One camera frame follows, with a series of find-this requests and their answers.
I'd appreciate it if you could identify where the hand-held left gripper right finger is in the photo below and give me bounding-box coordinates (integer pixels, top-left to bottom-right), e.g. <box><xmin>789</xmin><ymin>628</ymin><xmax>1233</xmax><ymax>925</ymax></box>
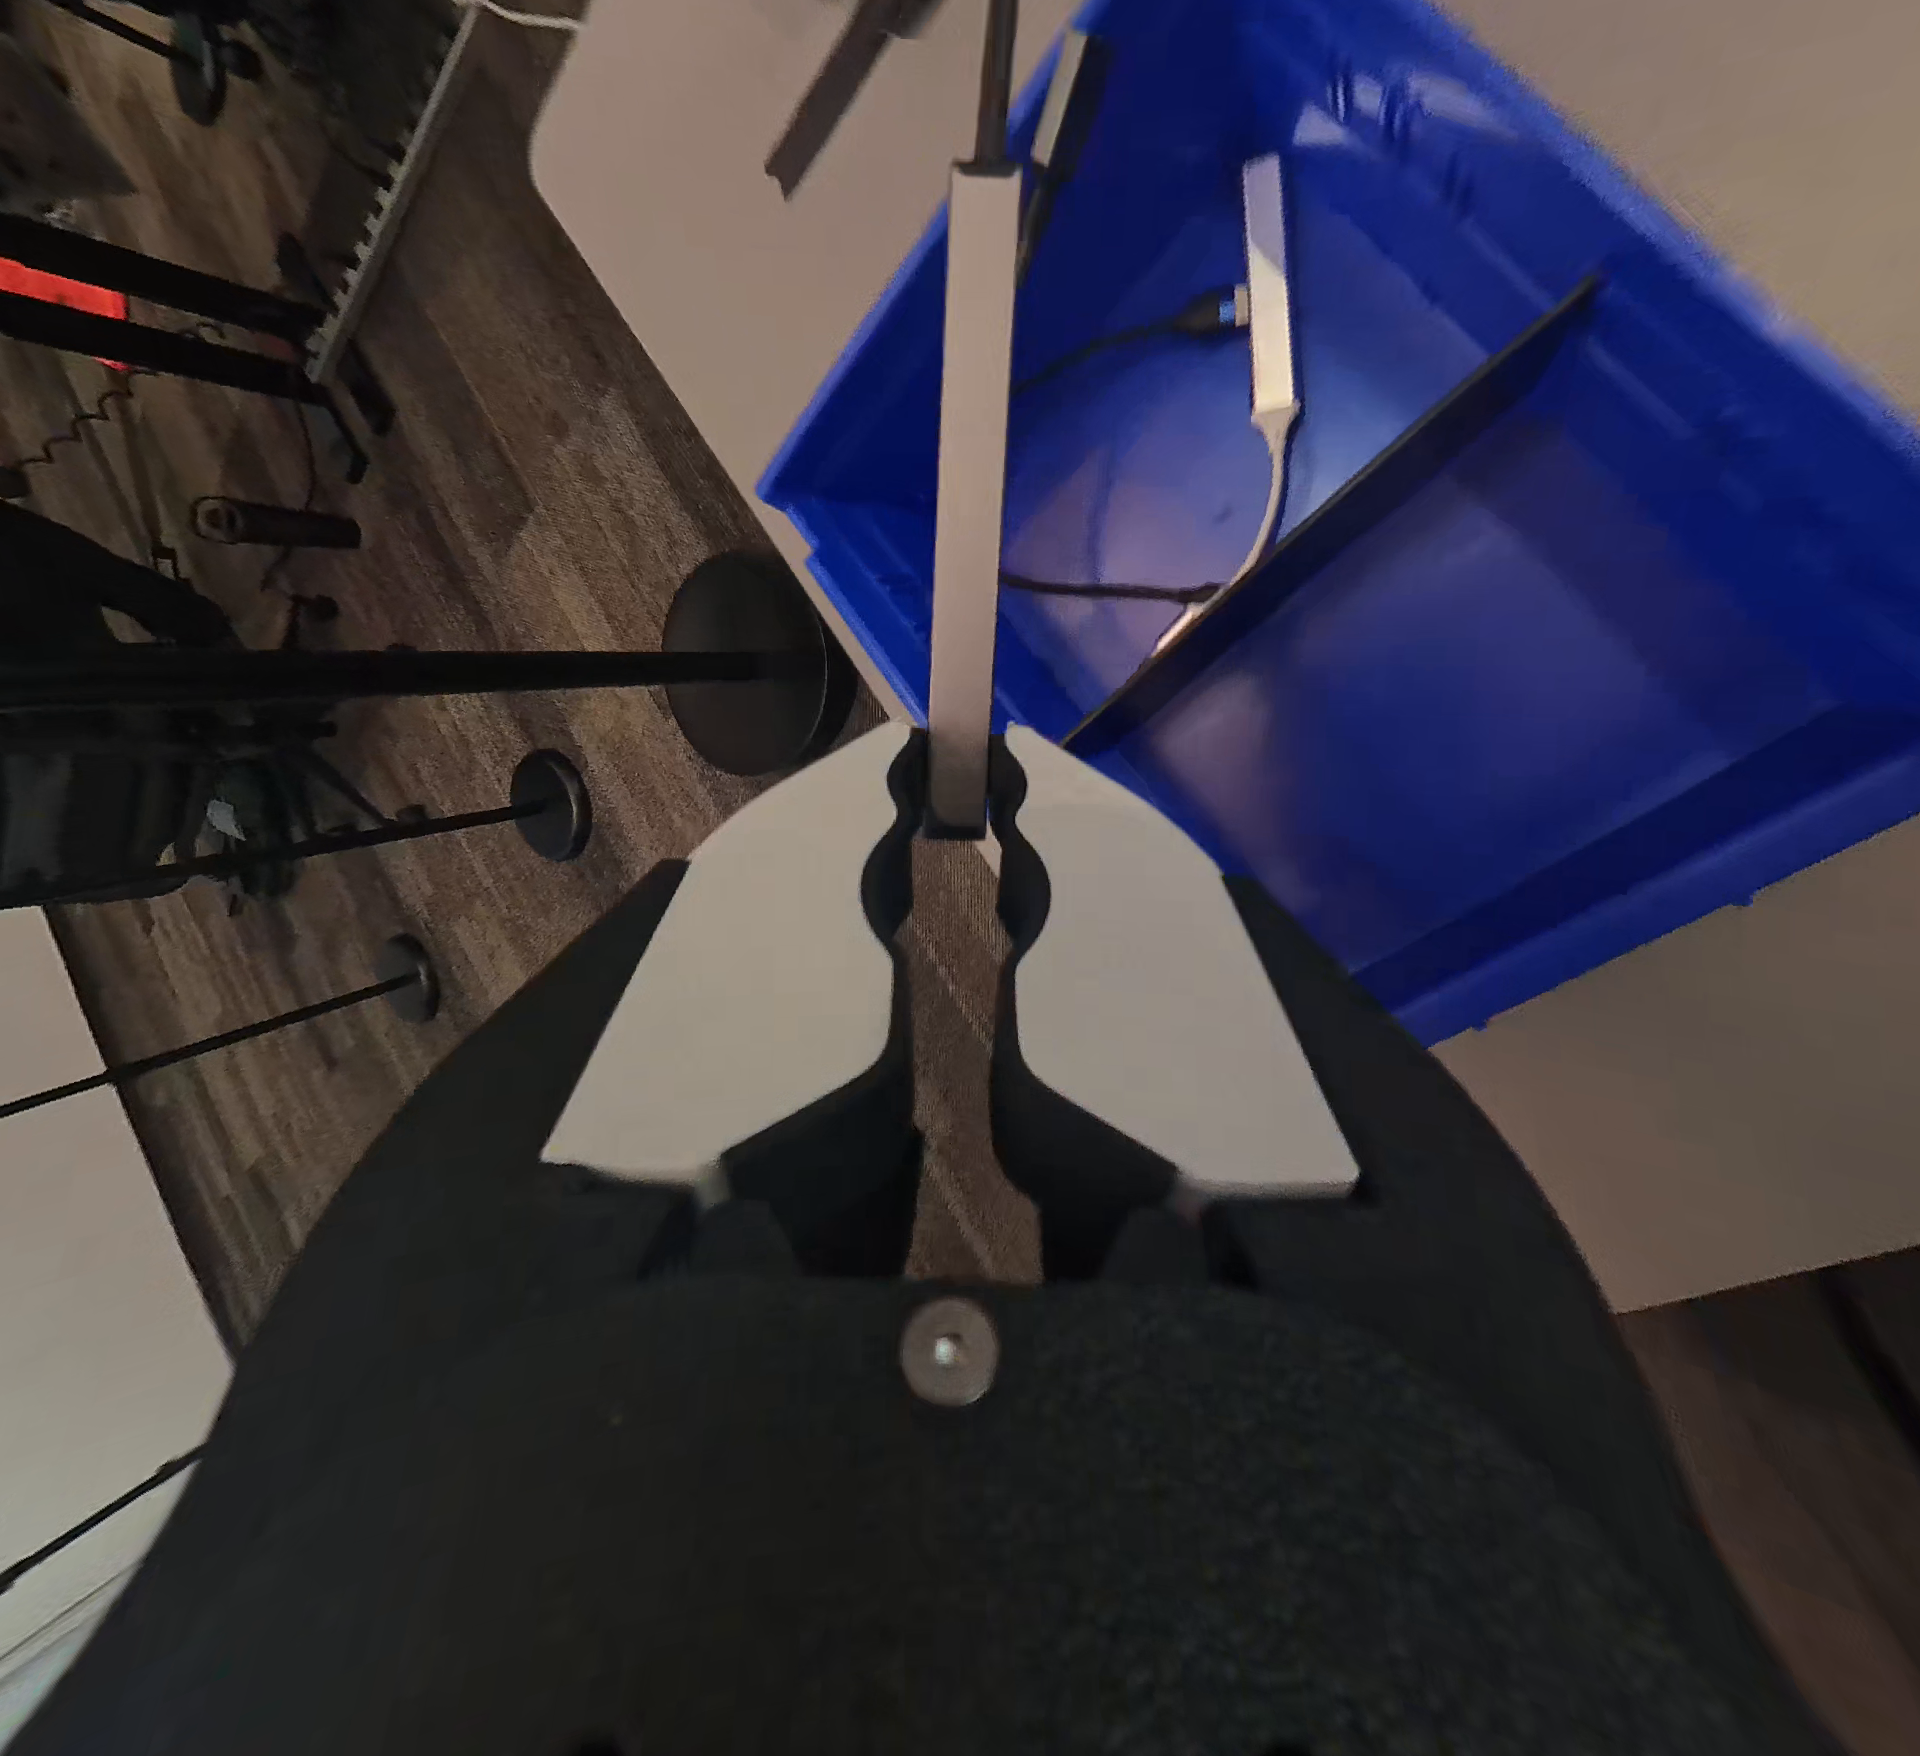
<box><xmin>989</xmin><ymin>721</ymin><xmax>1365</xmax><ymax>1285</ymax></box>

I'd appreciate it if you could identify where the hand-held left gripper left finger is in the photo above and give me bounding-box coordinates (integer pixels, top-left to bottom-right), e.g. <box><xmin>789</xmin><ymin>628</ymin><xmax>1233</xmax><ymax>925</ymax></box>
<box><xmin>537</xmin><ymin>721</ymin><xmax>922</xmax><ymax>1283</ymax></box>

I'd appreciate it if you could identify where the blue plastic bin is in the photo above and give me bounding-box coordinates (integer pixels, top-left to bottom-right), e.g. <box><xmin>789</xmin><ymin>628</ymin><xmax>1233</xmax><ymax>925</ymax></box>
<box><xmin>755</xmin><ymin>0</ymin><xmax>1920</xmax><ymax>1052</ymax></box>

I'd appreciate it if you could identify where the dark grey USB hub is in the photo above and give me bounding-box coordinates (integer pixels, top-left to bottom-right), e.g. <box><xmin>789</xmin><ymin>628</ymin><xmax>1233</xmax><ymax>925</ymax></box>
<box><xmin>916</xmin><ymin>0</ymin><xmax>1035</xmax><ymax>844</ymax></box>

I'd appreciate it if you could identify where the silver USB hub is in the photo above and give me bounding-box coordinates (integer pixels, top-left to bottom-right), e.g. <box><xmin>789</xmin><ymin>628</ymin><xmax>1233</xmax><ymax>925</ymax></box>
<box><xmin>1145</xmin><ymin>149</ymin><xmax>1299</xmax><ymax>661</ymax></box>

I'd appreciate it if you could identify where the small round-base stand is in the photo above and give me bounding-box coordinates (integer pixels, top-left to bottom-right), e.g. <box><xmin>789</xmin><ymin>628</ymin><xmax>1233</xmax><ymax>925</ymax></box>
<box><xmin>0</xmin><ymin>934</ymin><xmax>445</xmax><ymax>1121</ymax></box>
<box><xmin>0</xmin><ymin>749</ymin><xmax>591</xmax><ymax>912</ymax></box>

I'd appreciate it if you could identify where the large round-base stand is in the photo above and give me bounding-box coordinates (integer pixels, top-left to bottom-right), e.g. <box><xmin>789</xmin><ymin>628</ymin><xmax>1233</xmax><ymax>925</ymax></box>
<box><xmin>0</xmin><ymin>553</ymin><xmax>861</xmax><ymax>779</ymax></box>

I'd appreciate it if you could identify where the black bin divider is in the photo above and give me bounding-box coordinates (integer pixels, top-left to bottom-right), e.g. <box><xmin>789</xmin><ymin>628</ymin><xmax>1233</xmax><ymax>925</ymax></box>
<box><xmin>1062</xmin><ymin>270</ymin><xmax>1607</xmax><ymax>755</ymax></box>

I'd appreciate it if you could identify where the grey toothed rail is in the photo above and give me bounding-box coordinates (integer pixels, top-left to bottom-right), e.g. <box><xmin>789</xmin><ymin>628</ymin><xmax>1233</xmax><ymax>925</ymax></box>
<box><xmin>303</xmin><ymin>0</ymin><xmax>484</xmax><ymax>382</ymax></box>

